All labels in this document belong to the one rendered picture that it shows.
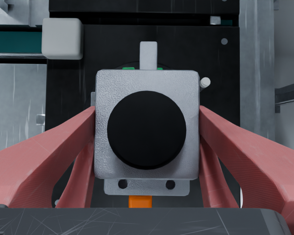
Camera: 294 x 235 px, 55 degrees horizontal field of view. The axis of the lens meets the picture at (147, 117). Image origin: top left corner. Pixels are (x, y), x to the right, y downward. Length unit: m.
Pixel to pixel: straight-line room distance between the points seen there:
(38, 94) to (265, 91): 0.31
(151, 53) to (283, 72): 0.38
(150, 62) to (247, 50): 0.25
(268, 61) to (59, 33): 0.26
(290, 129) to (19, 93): 0.42
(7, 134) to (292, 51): 0.46
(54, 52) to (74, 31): 0.03
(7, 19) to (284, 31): 0.42
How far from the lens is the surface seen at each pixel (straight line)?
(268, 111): 0.39
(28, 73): 0.44
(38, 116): 0.37
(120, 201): 0.36
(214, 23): 0.39
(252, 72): 0.39
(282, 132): 0.51
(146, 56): 0.16
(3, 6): 0.42
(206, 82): 0.25
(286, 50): 0.53
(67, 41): 0.35
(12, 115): 0.44
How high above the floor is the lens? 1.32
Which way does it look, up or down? 87 degrees down
